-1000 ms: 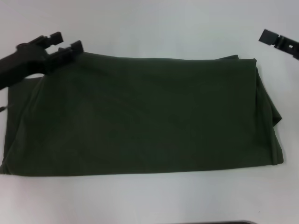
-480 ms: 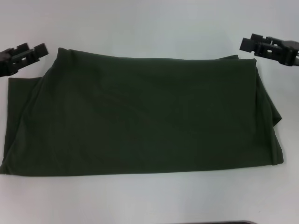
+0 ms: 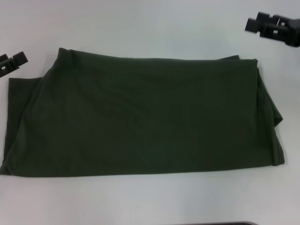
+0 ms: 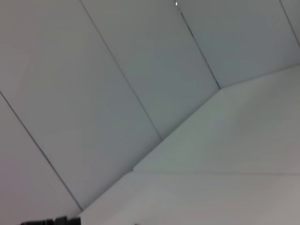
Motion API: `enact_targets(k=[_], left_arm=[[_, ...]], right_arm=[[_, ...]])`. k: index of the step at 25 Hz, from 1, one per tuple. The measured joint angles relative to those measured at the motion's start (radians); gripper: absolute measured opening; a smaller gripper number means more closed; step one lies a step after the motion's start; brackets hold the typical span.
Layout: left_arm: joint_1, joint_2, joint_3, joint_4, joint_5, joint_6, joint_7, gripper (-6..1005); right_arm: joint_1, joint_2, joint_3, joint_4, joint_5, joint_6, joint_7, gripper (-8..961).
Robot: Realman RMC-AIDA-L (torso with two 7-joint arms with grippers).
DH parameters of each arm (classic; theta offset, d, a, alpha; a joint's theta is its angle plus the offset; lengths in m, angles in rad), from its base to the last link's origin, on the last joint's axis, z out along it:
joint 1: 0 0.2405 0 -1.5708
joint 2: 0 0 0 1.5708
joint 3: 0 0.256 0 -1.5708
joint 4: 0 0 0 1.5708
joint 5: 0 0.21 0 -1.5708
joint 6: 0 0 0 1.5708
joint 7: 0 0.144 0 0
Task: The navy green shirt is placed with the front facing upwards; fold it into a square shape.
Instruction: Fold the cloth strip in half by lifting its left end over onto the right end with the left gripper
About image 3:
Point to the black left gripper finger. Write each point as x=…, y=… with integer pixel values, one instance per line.
x=4, y=58
x=17, y=60

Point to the dark green FREE t-shirt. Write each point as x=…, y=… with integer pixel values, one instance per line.
x=145, y=117

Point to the dark rounded base edge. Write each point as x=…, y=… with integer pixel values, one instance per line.
x=234, y=223

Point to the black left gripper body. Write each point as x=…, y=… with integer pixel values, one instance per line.
x=2, y=71

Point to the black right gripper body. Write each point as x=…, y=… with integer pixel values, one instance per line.
x=290, y=32

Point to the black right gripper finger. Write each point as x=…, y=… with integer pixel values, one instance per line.
x=267, y=18
x=262, y=29

